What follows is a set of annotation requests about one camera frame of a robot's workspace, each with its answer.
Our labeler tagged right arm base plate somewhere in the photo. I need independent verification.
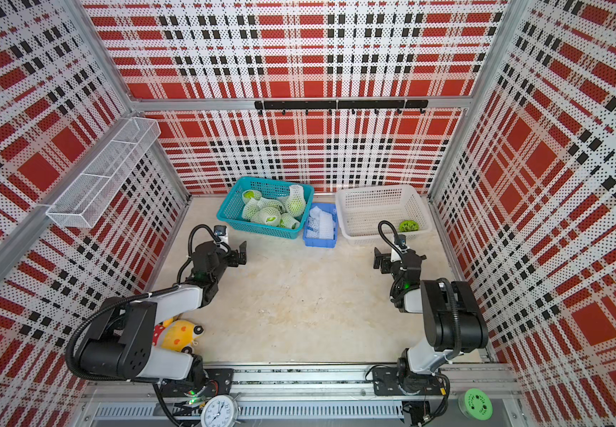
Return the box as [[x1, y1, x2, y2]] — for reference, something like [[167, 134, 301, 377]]
[[368, 365, 448, 397]]

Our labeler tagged green tape spool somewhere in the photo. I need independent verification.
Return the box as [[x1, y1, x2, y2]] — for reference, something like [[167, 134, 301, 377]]
[[458, 388, 493, 422]]

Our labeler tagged white plastic basket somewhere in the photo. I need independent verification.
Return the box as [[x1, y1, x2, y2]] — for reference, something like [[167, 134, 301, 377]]
[[335, 184, 434, 247]]

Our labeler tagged sleeved custard apple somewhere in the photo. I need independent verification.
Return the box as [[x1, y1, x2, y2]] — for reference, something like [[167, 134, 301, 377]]
[[259, 199, 285, 212], [242, 189, 262, 205], [280, 213, 301, 231]]

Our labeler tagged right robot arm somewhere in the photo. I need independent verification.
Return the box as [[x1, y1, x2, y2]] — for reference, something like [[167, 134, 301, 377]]
[[373, 249, 489, 396]]

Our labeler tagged teal plastic basket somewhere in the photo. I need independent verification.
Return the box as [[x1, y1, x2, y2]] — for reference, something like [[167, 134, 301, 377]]
[[216, 176, 314, 239]]

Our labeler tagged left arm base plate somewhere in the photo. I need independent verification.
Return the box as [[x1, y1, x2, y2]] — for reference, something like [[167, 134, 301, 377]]
[[160, 368, 234, 400]]

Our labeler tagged round pressure gauge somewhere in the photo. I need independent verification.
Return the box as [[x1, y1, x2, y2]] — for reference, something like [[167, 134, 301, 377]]
[[200, 395, 239, 427]]

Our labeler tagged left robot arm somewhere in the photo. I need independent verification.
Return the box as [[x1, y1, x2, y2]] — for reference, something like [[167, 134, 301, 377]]
[[64, 240, 247, 392]]

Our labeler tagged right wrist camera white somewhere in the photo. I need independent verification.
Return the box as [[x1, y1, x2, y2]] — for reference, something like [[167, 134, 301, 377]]
[[392, 234, 408, 262]]

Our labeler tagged yellow plush toy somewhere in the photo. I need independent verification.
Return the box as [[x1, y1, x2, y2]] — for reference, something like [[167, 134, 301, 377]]
[[152, 318, 205, 354]]

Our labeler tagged blue plastic tray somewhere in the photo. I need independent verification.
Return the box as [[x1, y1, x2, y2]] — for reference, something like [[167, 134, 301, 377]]
[[303, 203, 338, 249]]

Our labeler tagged black hook rail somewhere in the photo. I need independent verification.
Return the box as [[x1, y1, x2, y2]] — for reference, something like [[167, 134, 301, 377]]
[[254, 99, 429, 113]]

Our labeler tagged stack of white foam nets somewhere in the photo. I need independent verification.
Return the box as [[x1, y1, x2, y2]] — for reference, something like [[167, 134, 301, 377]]
[[306, 206, 335, 240]]

